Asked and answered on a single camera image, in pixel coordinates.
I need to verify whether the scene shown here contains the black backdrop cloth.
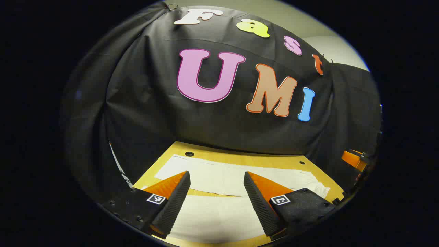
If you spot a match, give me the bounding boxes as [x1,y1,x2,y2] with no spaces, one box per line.
[62,2,383,206]

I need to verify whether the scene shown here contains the white jeans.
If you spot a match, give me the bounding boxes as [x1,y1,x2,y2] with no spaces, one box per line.
[154,154,330,245]

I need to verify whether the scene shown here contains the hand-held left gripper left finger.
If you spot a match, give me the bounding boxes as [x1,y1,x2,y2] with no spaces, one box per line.
[101,170,191,240]

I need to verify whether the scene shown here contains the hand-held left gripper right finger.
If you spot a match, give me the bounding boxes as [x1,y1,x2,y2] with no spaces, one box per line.
[243,171,335,241]

